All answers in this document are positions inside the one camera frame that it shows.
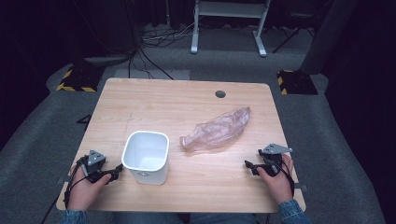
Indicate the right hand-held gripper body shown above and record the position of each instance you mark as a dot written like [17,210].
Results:
[274,150]

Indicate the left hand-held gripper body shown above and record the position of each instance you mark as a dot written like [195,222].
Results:
[93,157]

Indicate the white plastic bin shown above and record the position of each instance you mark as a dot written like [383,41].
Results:
[146,155]

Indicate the clear pink plastic bag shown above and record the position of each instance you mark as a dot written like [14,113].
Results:
[218,129]

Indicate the person's left hand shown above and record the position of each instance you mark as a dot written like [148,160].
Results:
[82,193]

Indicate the person's right hand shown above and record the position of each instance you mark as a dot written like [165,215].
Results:
[280,186]

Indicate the grey tape strip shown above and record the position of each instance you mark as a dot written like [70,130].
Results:
[62,179]
[301,187]

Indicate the yellow black striped stand base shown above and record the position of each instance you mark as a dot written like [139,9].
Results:
[297,82]
[79,79]

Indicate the black tripod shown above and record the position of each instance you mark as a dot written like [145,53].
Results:
[292,35]

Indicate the grey padded pillar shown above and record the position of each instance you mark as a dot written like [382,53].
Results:
[327,34]

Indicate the black bracket under table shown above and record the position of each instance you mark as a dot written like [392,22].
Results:
[85,119]

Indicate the white desk frame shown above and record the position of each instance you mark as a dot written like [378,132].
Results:
[230,9]

